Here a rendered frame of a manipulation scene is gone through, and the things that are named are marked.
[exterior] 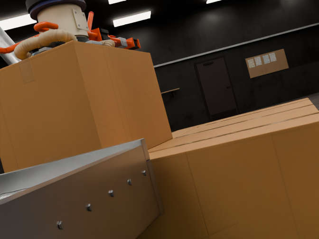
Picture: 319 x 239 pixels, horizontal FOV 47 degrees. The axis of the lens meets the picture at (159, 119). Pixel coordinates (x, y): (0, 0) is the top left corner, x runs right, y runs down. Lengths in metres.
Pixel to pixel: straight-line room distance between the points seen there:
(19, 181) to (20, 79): 0.33
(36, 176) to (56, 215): 0.53
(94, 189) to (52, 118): 0.51
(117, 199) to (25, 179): 0.45
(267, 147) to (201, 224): 0.28
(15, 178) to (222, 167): 0.62
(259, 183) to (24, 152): 0.75
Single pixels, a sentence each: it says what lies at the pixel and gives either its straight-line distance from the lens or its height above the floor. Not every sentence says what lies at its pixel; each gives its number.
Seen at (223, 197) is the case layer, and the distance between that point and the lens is 1.02.
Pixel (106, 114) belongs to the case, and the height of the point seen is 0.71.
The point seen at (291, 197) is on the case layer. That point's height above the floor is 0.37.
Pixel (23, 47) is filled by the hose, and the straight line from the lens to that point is 1.38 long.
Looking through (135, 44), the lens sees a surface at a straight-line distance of 2.03.
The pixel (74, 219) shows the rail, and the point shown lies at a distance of 0.67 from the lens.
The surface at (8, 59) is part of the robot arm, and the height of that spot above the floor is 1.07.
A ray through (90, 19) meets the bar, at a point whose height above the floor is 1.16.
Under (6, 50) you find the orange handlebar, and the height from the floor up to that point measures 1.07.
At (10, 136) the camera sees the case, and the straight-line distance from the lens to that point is 1.32.
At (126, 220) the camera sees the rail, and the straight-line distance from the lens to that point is 0.83.
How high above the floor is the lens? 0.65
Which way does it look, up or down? level
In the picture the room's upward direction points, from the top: 15 degrees counter-clockwise
